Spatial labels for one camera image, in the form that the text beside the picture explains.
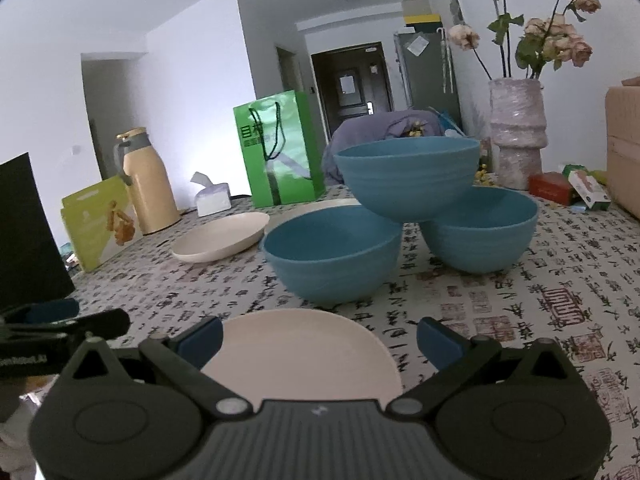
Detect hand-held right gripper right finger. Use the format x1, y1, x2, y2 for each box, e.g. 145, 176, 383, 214
385, 317, 576, 416

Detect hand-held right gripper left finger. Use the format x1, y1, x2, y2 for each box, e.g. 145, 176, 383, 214
60, 316, 251, 416

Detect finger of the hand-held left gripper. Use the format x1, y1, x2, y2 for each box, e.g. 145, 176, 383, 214
10, 308, 132, 345
2, 298, 81, 326

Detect cream round plate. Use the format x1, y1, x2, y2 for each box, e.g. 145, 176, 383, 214
171, 212, 271, 264
200, 308, 403, 403
263, 198, 362, 236

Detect blue plastic bowl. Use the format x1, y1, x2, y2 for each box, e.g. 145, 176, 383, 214
261, 205, 403, 305
420, 186, 539, 274
333, 136, 481, 223

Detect black paper bag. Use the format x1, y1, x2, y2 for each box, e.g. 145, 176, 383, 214
0, 152, 76, 311

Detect yellow-green snack box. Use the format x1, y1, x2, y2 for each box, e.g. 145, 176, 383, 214
61, 176, 138, 273

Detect white tissue box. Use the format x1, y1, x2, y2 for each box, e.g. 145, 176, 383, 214
190, 171, 232, 217

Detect beige thermos jug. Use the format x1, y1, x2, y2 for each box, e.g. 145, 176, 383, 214
114, 127, 181, 235

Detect yellow flower branches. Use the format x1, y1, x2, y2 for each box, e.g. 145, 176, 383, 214
472, 157, 498, 183

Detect small red box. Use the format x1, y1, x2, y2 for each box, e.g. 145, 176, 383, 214
528, 171, 576, 206

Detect green paper bag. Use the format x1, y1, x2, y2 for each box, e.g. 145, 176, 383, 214
233, 90, 326, 208

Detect green and white packet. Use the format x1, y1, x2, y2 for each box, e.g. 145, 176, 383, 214
562, 164, 612, 211

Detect grey-pink ribbed vase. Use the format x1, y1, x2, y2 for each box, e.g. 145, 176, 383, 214
488, 78, 547, 191

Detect blue plastic bag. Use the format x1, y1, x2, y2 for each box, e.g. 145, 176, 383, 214
427, 106, 463, 136

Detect purple jacket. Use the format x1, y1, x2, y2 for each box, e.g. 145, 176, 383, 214
322, 108, 463, 186

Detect grey refrigerator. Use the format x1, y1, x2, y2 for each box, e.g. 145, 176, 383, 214
393, 27, 463, 133

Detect beige padded case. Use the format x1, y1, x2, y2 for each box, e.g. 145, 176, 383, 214
605, 76, 640, 221

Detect dark entrance door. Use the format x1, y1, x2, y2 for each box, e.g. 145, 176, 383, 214
311, 42, 396, 136

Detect wooden side door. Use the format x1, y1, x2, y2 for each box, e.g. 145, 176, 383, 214
276, 46, 306, 106

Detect white umbrella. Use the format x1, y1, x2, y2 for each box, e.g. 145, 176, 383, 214
437, 30, 455, 93

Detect yellow and black box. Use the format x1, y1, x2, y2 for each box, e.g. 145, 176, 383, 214
402, 12, 443, 33

